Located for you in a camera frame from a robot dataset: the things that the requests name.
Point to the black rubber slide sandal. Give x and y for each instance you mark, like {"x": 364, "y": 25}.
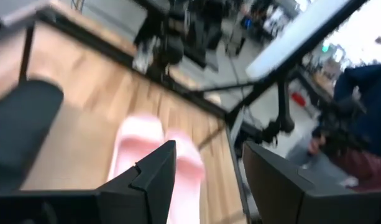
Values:
{"x": 22, "y": 130}

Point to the white overhead light bar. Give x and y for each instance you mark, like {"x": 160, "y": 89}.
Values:
{"x": 296, "y": 31}

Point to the black aluminium table frame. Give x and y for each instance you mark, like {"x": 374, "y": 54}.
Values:
{"x": 100, "y": 43}

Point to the small red object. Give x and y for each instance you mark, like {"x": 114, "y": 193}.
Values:
{"x": 298, "y": 98}

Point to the person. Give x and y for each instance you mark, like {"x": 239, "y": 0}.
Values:
{"x": 373, "y": 102}

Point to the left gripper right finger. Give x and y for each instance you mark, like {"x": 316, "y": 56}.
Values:
{"x": 271, "y": 186}

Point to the black-framed wooden board shelf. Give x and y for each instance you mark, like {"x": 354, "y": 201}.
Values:
{"x": 94, "y": 130}

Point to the pink rubber slide sandal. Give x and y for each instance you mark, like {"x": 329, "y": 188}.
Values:
{"x": 137, "y": 130}
{"x": 187, "y": 174}

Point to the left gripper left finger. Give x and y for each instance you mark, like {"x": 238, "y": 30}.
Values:
{"x": 146, "y": 186}

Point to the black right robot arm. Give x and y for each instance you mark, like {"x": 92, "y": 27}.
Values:
{"x": 174, "y": 46}

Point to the black stand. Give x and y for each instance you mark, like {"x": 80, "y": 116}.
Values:
{"x": 285, "y": 105}

